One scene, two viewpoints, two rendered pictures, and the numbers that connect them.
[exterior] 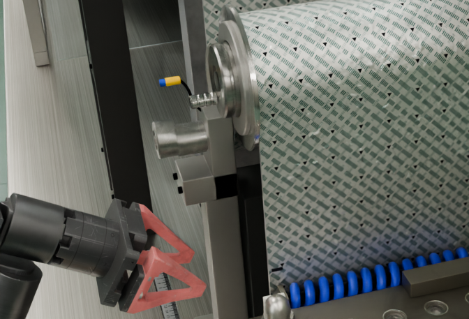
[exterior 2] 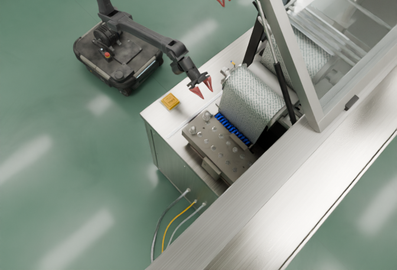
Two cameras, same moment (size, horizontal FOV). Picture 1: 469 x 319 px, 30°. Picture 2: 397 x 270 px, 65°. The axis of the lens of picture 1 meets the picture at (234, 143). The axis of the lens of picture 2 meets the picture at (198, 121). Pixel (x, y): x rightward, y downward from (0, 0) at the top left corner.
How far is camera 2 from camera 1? 0.92 m
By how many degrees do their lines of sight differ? 47
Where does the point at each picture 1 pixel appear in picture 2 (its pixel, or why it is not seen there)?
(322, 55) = (239, 91)
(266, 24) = (238, 75)
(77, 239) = (189, 73)
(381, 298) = (225, 132)
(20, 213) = (183, 61)
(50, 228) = (186, 68)
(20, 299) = (178, 71)
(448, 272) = (237, 141)
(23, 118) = not seen: hidden behind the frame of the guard
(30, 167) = not seen: hidden behind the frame
